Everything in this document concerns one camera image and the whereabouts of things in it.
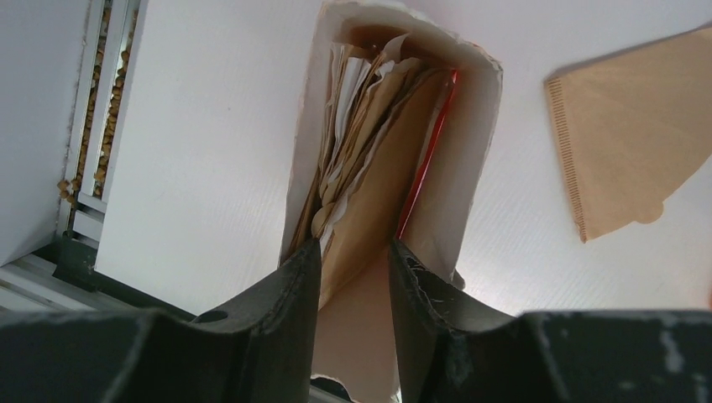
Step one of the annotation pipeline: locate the orange coffee filter box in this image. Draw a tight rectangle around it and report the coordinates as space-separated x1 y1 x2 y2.
280 1 504 402

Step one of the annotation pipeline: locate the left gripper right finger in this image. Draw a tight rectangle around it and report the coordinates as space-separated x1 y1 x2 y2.
389 240 711 402

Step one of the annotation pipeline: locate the brown paper coffee filter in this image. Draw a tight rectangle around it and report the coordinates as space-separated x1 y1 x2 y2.
545 27 711 242

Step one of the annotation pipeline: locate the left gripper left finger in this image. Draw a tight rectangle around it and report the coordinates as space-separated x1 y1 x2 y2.
1 240 322 402

